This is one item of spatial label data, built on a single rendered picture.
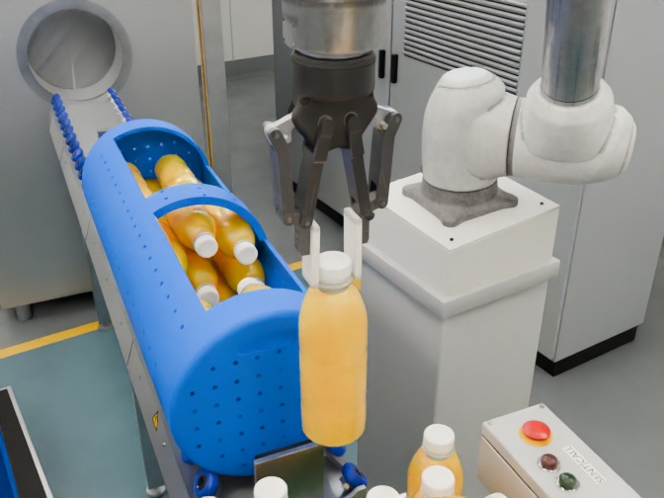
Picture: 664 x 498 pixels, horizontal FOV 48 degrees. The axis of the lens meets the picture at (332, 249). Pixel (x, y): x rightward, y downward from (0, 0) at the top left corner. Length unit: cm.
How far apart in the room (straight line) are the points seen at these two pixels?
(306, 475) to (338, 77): 62
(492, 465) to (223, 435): 37
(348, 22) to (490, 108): 85
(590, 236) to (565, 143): 134
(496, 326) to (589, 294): 128
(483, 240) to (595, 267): 138
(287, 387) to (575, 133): 68
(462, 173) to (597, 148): 25
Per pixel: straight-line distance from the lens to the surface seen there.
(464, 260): 148
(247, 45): 667
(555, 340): 289
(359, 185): 73
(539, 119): 141
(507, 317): 166
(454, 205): 154
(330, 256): 77
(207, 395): 105
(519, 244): 158
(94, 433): 278
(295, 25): 65
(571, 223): 265
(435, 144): 149
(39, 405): 296
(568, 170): 147
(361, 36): 65
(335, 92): 66
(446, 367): 160
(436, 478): 94
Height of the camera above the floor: 178
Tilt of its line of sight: 28 degrees down
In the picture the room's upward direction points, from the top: straight up
